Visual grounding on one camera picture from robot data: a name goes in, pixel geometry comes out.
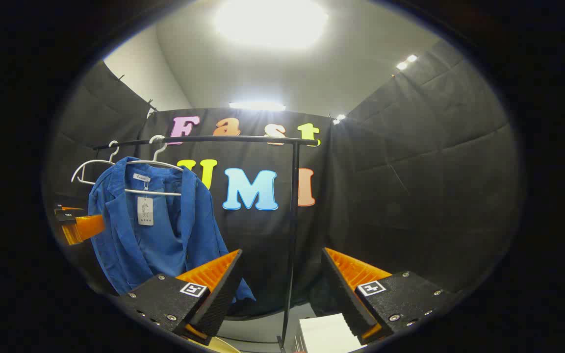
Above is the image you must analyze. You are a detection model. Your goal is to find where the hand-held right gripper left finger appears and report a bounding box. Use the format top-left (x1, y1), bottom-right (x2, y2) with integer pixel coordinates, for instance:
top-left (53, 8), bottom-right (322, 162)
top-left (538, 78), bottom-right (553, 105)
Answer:
top-left (116, 249), bottom-right (244, 346)

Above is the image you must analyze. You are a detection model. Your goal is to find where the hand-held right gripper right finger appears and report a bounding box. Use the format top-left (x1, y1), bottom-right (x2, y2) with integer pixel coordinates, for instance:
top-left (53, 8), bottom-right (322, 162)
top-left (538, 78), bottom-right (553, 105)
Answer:
top-left (321, 248), bottom-right (460, 345)

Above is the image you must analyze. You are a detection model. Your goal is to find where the beige laundry hamper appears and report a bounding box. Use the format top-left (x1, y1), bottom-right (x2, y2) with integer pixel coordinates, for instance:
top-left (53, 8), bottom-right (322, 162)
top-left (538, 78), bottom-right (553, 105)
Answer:
top-left (199, 336), bottom-right (241, 353)

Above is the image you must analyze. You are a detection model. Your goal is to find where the blue corduroy jacket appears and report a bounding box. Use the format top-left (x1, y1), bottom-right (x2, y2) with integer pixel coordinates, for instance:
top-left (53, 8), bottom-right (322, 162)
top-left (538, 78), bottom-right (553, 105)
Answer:
top-left (88, 156), bottom-right (256, 302)

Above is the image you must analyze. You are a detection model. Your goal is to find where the white plastic clothes hanger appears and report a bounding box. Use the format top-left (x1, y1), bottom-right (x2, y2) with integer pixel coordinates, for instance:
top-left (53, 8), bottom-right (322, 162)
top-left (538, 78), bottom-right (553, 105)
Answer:
top-left (125, 135), bottom-right (186, 197)
top-left (71, 141), bottom-right (120, 187)

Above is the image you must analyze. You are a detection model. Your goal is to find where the black metal clothes rack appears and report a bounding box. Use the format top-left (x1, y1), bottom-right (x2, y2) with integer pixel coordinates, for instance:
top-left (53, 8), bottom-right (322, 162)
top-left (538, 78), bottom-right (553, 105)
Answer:
top-left (93, 135), bottom-right (320, 351)

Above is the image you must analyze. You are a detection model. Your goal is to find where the white box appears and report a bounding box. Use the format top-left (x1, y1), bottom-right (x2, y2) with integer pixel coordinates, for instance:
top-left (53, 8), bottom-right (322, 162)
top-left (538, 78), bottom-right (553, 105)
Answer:
top-left (295, 314), bottom-right (369, 353)

